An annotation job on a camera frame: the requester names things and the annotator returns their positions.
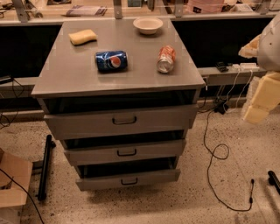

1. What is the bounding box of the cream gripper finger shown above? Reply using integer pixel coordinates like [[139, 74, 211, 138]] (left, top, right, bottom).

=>
[[238, 35, 260, 59], [242, 72, 280, 124]]

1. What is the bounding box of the magazine on back counter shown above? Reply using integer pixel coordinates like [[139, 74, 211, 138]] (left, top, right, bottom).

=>
[[66, 5, 107, 17]]

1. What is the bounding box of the black bar at right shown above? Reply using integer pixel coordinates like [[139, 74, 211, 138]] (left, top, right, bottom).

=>
[[268, 171, 280, 194]]

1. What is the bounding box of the grey top drawer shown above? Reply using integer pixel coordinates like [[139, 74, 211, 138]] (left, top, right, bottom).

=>
[[45, 105, 198, 140]]

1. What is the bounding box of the cardboard box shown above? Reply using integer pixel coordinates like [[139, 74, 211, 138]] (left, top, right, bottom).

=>
[[0, 149, 32, 224]]

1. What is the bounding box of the grey drawer cabinet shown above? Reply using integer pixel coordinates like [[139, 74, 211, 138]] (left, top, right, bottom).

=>
[[32, 19, 204, 179]]

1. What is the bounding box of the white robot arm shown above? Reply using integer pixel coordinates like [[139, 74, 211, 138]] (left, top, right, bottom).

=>
[[238, 14, 280, 123]]

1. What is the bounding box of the orange soda can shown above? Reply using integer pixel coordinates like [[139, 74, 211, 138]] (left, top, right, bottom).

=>
[[157, 45, 176, 74]]

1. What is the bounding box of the black floor cable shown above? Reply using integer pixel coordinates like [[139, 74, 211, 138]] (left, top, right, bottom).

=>
[[203, 108, 256, 213]]

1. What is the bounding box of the black remote on ledge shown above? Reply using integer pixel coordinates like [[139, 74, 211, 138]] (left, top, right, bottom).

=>
[[216, 62, 228, 73]]

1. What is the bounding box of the white bowl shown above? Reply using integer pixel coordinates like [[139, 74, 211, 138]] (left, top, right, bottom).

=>
[[133, 17, 163, 35]]

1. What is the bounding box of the grey bottom drawer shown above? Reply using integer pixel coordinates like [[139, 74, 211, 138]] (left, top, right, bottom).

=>
[[75, 169, 180, 191]]

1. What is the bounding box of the black pole on floor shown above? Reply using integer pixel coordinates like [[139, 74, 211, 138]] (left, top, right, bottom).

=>
[[38, 135, 56, 201]]

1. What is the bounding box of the yellow sponge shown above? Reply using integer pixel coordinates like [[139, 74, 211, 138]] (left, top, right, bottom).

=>
[[68, 29, 97, 46]]

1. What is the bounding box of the blue pepsi can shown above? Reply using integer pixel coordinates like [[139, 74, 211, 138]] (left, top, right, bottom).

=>
[[94, 51, 128, 72]]

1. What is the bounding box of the grey drawer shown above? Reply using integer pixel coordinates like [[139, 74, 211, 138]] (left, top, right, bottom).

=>
[[45, 105, 198, 140], [75, 169, 180, 191], [64, 139, 186, 166]]

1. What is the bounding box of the white power strip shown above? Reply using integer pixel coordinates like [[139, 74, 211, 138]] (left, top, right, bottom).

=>
[[232, 63, 259, 71]]

